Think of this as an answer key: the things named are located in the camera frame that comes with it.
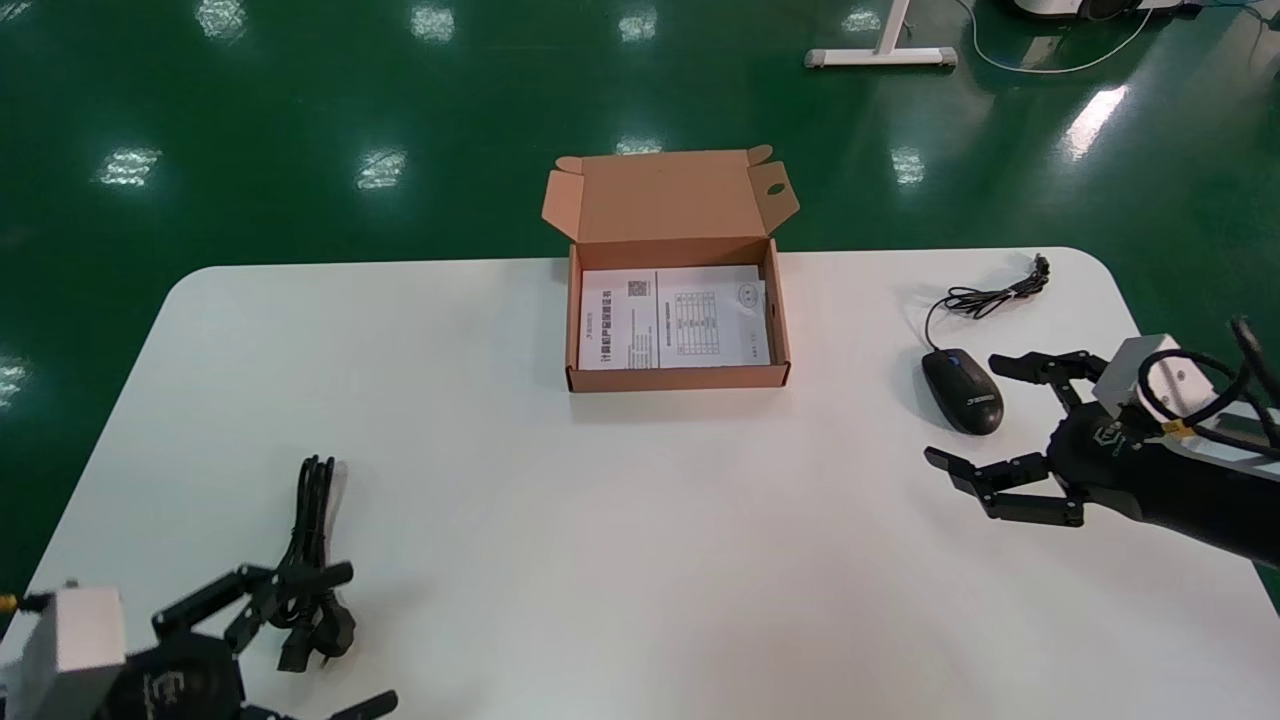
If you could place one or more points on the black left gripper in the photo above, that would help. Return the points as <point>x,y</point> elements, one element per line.
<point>180,685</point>

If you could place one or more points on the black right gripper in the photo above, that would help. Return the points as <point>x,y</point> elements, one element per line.
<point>1150,480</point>

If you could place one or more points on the brown cardboard storage box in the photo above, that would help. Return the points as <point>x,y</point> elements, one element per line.
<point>660,200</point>

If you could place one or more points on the white table leg base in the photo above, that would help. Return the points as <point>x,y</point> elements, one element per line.
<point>880,57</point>

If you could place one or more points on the white printed manual sheet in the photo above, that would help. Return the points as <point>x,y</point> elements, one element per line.
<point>620,330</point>

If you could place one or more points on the white machine base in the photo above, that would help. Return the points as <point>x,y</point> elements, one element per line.
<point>1050,8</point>

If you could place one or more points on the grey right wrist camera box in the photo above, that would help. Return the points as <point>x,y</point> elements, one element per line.
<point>1130,370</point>

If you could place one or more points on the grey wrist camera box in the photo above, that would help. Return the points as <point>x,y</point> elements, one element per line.
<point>1130,370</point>
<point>60,650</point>

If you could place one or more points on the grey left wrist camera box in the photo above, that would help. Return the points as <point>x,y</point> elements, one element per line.
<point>60,650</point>

